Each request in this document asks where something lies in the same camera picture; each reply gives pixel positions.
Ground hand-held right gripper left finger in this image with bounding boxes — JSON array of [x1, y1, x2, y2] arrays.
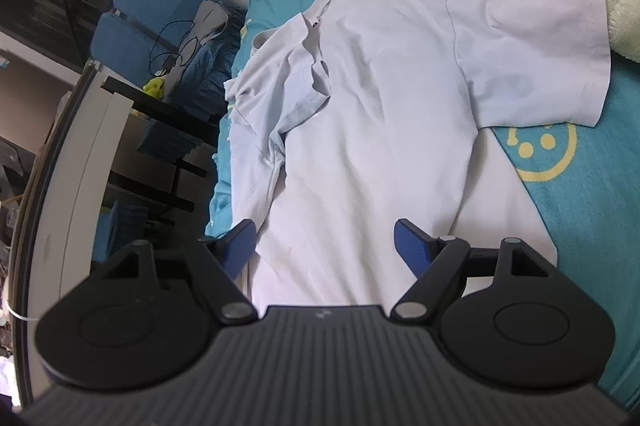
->
[[102, 219, 259, 325]]

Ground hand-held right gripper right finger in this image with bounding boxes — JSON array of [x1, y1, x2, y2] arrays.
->
[[390, 218, 551, 321]]

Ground white t-shirt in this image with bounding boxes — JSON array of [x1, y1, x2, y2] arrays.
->
[[223, 0, 615, 307]]

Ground black shelf rack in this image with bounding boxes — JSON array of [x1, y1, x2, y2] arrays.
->
[[101, 76, 221, 227]]

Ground white board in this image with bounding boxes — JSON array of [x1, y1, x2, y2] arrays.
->
[[25, 92, 134, 317]]

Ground teal patterned bed sheet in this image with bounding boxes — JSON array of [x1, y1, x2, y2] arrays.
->
[[205, 0, 640, 402]]

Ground grey cloth on chair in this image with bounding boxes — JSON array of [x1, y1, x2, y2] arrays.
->
[[176, 0, 230, 66]]

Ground blue padded chair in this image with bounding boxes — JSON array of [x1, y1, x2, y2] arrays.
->
[[90, 0, 249, 127]]

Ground black cable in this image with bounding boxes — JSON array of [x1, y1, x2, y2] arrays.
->
[[148, 20, 211, 77]]

